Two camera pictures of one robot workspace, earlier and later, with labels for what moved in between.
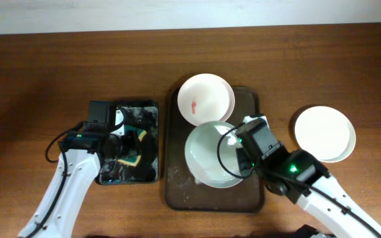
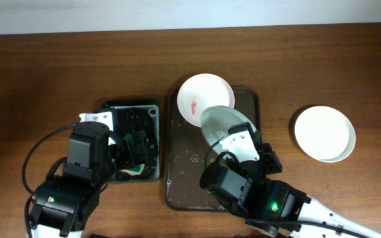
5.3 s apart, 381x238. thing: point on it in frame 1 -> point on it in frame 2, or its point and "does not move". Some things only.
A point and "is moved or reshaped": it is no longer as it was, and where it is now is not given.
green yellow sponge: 133,160 is moved or reshaped
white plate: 326,133 does not move
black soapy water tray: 138,160 does not move
